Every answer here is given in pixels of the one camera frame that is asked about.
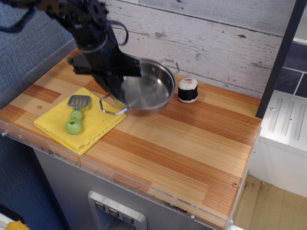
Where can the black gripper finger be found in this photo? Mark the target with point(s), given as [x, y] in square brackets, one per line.
[113, 84]
[100, 81]

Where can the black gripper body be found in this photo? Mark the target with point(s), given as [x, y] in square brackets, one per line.
[105, 60]

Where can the stainless steel pan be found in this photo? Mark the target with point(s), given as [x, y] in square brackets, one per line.
[145, 95]

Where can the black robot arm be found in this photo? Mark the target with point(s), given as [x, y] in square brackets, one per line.
[87, 22]

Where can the yellow folded cloth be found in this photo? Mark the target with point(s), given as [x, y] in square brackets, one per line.
[94, 124]

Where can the green grey toy spatula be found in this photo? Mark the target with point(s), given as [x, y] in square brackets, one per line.
[73, 126]

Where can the plush sushi roll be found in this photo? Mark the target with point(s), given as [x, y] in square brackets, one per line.
[188, 90]

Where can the clear acrylic edge guard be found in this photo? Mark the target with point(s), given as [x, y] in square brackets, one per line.
[193, 168]

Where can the silver dispenser panel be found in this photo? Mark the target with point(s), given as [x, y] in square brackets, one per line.
[109, 214]

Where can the yellow object bottom left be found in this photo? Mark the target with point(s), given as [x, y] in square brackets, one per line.
[16, 225]

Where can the white ribbed appliance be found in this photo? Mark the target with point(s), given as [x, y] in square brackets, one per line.
[280, 153]

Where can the dark vertical post right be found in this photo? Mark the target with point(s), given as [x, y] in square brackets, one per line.
[281, 56]

